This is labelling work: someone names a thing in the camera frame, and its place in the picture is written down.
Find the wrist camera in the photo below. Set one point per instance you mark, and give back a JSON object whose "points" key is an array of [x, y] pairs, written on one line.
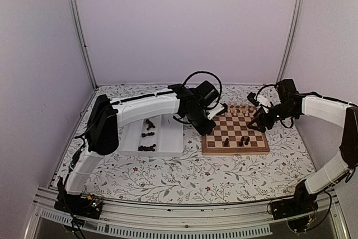
{"points": [[258, 100], [218, 110]]}

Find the dark chess piece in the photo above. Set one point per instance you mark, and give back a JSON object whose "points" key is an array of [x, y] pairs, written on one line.
{"points": [[226, 142], [247, 140]]}

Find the dark chess pieces in tray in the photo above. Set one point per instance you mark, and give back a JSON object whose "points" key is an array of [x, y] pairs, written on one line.
{"points": [[148, 138]]}

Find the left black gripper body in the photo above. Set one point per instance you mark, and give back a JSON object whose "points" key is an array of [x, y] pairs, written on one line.
{"points": [[196, 121]]}

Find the wooden chess board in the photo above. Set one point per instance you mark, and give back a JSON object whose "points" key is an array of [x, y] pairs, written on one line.
{"points": [[233, 125]]}

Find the floral table cloth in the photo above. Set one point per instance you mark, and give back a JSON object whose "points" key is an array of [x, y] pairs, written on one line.
{"points": [[197, 179]]}

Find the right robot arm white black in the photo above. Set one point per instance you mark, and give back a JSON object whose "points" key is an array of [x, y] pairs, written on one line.
{"points": [[328, 127]]}

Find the aluminium front rail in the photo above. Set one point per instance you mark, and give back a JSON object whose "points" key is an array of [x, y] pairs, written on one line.
{"points": [[129, 219]]}

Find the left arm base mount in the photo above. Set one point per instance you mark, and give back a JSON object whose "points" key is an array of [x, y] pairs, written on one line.
{"points": [[89, 206]]}

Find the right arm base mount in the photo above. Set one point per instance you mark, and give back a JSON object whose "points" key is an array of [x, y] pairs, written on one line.
{"points": [[293, 208]]}

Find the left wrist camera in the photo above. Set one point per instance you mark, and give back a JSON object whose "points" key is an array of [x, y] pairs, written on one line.
{"points": [[218, 110]]}

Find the white plastic tray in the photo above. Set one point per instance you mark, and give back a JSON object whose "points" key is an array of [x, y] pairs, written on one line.
{"points": [[164, 140]]}

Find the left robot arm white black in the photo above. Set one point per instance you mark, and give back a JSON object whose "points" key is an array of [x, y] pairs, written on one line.
{"points": [[105, 126]]}

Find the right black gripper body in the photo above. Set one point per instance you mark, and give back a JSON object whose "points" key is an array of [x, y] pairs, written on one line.
{"points": [[283, 114]]}

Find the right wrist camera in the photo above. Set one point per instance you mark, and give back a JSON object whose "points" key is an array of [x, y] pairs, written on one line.
{"points": [[258, 100]]}

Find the dark chess rook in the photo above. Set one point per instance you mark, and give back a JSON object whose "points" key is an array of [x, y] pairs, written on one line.
{"points": [[241, 142]]}

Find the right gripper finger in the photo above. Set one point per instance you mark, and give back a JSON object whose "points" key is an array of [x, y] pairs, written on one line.
{"points": [[257, 118], [258, 128]]}

